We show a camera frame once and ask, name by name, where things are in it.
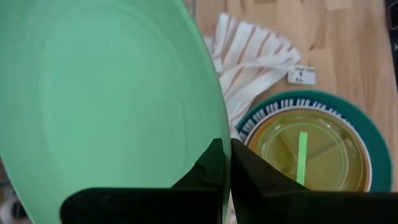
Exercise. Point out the blue white striped plate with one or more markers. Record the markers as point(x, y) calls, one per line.
point(273, 107)

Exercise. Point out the white paper price tag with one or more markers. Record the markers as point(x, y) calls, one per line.
point(301, 76)

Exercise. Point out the green glass plate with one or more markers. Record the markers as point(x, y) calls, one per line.
point(326, 149)

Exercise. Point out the large teal plate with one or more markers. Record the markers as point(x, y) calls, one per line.
point(377, 146)

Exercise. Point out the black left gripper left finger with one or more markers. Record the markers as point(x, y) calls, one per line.
point(140, 207)

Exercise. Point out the white striped dish towel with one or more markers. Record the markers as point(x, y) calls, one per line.
point(248, 46)

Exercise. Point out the tan plate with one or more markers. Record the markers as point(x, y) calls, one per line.
point(360, 168)

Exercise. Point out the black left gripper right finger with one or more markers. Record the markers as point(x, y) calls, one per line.
point(280, 205)

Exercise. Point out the light green and white plate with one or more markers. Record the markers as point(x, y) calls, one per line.
point(109, 93)

